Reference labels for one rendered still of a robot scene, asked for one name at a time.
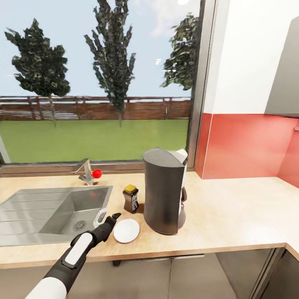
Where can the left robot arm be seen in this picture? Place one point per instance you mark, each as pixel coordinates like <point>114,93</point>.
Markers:
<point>57,283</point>

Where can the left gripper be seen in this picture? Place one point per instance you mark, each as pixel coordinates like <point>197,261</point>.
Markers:
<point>108,225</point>

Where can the coffee maker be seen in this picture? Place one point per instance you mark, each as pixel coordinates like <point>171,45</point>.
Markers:
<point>164,191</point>

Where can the saucer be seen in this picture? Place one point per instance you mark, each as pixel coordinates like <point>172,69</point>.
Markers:
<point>126,230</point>

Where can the countertop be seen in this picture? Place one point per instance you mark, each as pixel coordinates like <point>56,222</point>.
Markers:
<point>275,201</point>
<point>217,220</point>

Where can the bottle of coffee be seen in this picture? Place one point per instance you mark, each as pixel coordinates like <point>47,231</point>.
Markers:
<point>130,193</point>

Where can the paper coffee filter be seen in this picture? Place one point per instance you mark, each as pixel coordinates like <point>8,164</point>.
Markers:
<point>180,155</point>

